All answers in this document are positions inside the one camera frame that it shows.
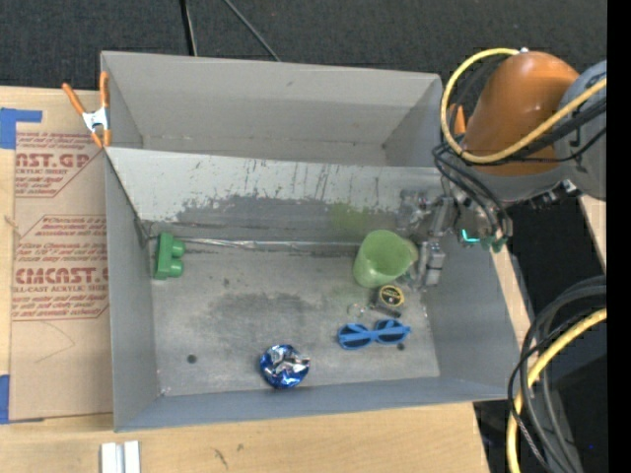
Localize blue sunglasses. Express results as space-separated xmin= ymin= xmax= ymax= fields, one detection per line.
xmin=336 ymin=318 xmax=412 ymax=351

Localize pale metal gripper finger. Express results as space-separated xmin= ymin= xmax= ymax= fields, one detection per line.
xmin=397 ymin=188 xmax=433 ymax=229
xmin=417 ymin=240 xmax=447 ymax=288

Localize black and yellow tape measure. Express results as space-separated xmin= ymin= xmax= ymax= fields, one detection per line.
xmin=374 ymin=284 xmax=407 ymax=318

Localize brown cardboard board red print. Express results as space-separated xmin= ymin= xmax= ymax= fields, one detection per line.
xmin=0 ymin=85 xmax=115 ymax=424

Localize crumpled blue and silver packet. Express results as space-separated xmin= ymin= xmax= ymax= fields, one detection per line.
xmin=258 ymin=343 xmax=312 ymax=390

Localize green toy building block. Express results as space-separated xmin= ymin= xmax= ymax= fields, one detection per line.
xmin=153 ymin=232 xmax=187 ymax=281

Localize grey metal bin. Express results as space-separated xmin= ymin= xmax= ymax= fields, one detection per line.
xmin=100 ymin=50 xmax=525 ymax=434

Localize green plastic cup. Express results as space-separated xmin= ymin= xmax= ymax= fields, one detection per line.
xmin=351 ymin=229 xmax=420 ymax=289

